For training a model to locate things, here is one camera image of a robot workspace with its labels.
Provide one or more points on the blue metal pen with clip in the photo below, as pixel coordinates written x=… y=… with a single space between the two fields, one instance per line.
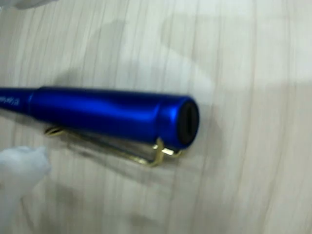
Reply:
x=97 y=109

